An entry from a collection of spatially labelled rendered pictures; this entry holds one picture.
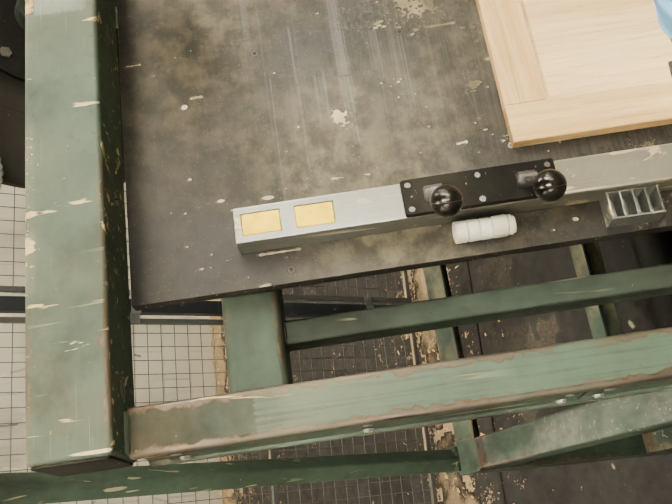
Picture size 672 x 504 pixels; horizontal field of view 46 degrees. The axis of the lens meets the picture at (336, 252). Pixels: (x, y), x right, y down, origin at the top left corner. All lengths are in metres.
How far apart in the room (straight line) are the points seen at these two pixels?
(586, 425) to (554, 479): 1.24
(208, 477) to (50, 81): 0.84
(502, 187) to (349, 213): 0.20
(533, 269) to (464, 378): 2.13
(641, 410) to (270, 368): 0.89
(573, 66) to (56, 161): 0.71
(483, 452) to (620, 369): 1.11
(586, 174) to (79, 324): 0.66
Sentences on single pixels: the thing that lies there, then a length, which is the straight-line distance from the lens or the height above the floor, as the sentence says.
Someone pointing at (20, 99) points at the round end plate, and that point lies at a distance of 1.73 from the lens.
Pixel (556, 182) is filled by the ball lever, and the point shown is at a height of 1.45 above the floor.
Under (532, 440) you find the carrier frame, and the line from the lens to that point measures 1.93.
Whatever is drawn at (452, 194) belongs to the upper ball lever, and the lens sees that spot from 0.90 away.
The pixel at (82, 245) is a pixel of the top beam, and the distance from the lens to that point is 1.01.
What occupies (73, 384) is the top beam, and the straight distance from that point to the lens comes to 0.96.
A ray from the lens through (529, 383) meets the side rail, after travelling 0.96.
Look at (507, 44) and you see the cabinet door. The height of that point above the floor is 1.35.
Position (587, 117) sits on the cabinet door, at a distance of 1.14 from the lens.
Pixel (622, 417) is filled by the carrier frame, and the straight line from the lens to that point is 1.74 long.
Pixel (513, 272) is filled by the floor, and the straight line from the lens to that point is 3.14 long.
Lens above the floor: 2.09
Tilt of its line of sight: 29 degrees down
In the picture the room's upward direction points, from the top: 87 degrees counter-clockwise
